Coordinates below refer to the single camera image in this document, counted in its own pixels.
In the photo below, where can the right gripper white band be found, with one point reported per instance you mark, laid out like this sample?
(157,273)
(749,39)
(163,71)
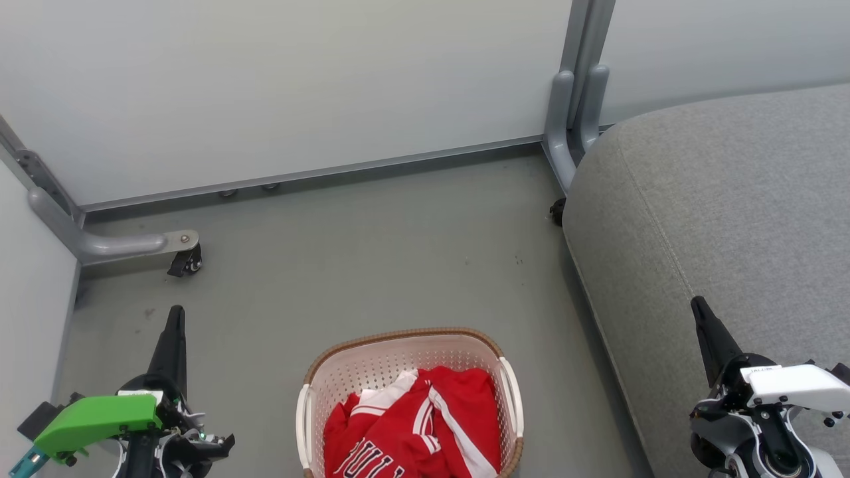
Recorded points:
(797,388)

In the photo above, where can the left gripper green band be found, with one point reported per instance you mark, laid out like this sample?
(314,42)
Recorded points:
(99,418)

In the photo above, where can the large red white jersey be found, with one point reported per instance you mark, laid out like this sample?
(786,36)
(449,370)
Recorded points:
(372,441)

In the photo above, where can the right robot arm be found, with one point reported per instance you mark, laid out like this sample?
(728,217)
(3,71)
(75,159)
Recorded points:
(737,441)

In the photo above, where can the grey fabric sofa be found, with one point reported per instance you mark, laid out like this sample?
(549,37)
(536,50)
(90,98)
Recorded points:
(717,226)

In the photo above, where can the black caster wheel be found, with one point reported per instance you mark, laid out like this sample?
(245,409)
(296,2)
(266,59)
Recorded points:
(187,262)
(557,212)

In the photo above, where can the grey metal partition leg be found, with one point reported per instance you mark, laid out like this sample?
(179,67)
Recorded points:
(99,244)

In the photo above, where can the beige perforated laundry basket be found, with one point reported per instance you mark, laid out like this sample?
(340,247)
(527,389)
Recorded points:
(372,362)

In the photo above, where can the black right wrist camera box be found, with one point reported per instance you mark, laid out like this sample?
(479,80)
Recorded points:
(842,373)

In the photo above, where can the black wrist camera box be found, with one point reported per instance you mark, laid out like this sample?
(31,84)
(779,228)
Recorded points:
(36,419)
(842,373)

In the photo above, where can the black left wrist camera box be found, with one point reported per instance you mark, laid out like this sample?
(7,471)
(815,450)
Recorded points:
(36,419)

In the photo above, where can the grey partition bottom rail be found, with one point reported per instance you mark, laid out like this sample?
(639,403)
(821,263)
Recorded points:
(312,174)

